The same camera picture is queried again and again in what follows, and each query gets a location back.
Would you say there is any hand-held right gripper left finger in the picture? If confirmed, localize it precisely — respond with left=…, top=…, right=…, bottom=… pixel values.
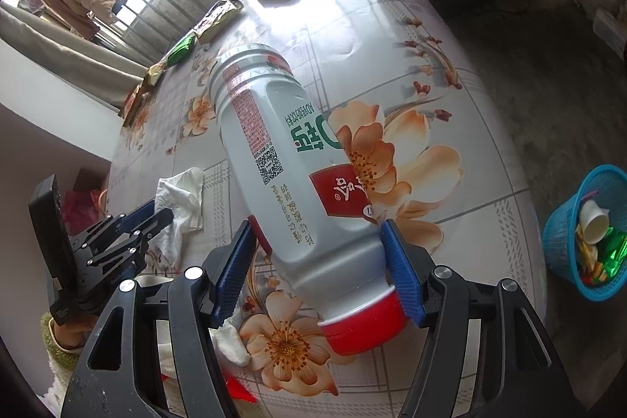
left=59, top=219, right=258, bottom=418

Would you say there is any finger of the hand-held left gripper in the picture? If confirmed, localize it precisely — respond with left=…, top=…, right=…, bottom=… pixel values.
left=80, top=199, right=158, bottom=253
left=89, top=207, right=176, bottom=282

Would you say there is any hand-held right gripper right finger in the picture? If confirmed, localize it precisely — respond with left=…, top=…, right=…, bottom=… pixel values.
left=379, top=218, right=579, bottom=418

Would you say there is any white tissue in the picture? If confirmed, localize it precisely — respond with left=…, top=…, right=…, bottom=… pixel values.
left=157, top=322, right=252, bottom=375
left=147, top=167, right=205, bottom=272

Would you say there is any white bottle with red cap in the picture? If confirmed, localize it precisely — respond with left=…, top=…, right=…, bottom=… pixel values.
left=208, top=43, right=410, bottom=355

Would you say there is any blue plastic basket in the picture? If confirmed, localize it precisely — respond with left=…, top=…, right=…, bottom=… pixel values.
left=541, top=164, right=627, bottom=302

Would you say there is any person's left forearm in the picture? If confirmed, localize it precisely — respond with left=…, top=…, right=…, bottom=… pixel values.
left=39, top=313, right=96, bottom=404

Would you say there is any person's left hand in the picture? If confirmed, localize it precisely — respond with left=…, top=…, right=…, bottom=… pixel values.
left=51, top=313, right=99, bottom=353

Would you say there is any red plastic bag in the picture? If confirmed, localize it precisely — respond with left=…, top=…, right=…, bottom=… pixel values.
left=61, top=188, right=107, bottom=235

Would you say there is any brown snack packet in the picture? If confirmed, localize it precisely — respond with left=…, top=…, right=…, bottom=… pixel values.
left=121, top=85, right=144, bottom=128

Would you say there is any red wrapper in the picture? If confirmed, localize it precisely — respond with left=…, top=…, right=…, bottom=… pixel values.
left=164, top=374, right=260, bottom=405

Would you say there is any orange snack packet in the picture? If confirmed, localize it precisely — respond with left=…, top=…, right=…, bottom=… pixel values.
left=144, top=60, right=170, bottom=88

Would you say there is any green snack packet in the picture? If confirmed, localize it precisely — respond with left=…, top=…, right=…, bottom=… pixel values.
left=167, top=33, right=198, bottom=67

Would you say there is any grey curtain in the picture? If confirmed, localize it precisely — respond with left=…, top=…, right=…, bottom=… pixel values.
left=0, top=4, right=150, bottom=108

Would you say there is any yellow wrapper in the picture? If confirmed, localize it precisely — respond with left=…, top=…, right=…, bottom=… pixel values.
left=575, top=227, right=604, bottom=286

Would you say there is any white paper cup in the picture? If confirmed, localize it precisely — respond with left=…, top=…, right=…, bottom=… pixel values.
left=578, top=200, right=611, bottom=245

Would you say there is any gold foil packet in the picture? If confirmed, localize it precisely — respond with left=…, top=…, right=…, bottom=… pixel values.
left=195, top=0, right=244, bottom=45

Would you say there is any shiny green wrapper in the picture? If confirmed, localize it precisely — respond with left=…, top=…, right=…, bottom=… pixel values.
left=600, top=232, right=627, bottom=282

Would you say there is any floral tablecloth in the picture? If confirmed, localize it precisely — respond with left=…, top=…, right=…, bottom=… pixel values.
left=105, top=0, right=547, bottom=418

